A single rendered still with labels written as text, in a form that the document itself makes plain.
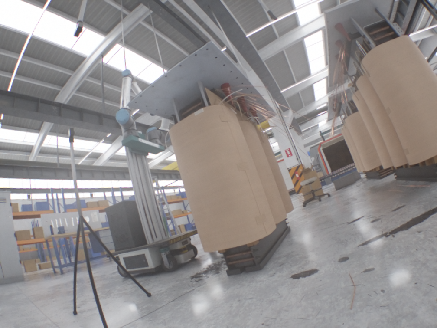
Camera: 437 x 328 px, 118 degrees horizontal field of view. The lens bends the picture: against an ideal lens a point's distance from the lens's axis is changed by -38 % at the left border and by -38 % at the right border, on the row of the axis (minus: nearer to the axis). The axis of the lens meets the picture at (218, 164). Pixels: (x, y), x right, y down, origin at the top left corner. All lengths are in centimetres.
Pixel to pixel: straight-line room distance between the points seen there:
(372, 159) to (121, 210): 357
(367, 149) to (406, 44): 208
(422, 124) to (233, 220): 151
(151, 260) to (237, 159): 136
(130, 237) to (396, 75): 285
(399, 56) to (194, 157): 176
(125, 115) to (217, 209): 146
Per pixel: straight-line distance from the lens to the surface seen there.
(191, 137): 135
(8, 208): 541
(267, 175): 169
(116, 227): 249
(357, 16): 219
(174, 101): 167
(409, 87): 184
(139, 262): 226
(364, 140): 364
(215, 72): 157
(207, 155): 127
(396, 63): 189
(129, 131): 239
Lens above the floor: 42
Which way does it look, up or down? 13 degrees up
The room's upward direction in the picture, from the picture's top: 18 degrees counter-clockwise
